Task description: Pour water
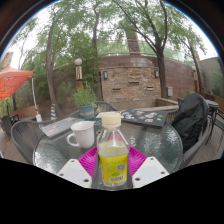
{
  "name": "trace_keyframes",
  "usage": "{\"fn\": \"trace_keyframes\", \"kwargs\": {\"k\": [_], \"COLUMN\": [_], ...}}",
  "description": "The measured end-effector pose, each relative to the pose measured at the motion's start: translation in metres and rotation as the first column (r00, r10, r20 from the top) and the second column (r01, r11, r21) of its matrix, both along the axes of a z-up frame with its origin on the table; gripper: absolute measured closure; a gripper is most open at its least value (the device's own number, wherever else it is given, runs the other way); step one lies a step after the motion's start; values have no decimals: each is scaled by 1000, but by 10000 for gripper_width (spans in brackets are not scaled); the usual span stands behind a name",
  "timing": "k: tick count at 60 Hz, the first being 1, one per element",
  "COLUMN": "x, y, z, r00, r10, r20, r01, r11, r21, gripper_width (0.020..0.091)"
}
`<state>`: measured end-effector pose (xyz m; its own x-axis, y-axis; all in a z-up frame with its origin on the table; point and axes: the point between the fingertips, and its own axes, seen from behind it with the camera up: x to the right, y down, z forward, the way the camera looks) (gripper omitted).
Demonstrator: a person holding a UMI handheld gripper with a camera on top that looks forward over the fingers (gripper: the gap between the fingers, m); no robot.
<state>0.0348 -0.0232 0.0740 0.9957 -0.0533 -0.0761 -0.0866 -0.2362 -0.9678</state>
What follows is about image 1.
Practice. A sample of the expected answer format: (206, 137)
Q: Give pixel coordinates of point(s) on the blue yellow striped cone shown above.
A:
(53, 112)

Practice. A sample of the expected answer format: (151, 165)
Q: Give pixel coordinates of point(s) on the white ceramic mug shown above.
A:
(84, 134)

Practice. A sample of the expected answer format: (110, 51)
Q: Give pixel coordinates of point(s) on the silver laptop with stickers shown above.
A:
(60, 126)

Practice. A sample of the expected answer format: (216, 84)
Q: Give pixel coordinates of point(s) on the wooden lamp post with globe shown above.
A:
(78, 75)

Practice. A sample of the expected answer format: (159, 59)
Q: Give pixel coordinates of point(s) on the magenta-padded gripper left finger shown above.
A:
(75, 173)

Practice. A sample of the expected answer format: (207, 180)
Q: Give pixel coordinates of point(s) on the green plant in blue pot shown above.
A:
(85, 100)

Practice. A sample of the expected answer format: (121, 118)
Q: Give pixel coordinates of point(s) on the wooden bench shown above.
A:
(28, 111)

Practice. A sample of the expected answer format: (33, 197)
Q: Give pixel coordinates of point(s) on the black laptop with stickers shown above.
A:
(145, 117)

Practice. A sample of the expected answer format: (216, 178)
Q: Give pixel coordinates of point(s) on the wall lantern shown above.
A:
(105, 75)
(156, 73)

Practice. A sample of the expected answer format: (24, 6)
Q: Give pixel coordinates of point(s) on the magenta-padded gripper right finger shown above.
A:
(150, 173)

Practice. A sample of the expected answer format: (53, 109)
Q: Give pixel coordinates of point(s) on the clear bottle with yellow label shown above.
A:
(113, 163)

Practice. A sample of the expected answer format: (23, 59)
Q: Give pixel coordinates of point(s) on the black jacket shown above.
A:
(190, 120)

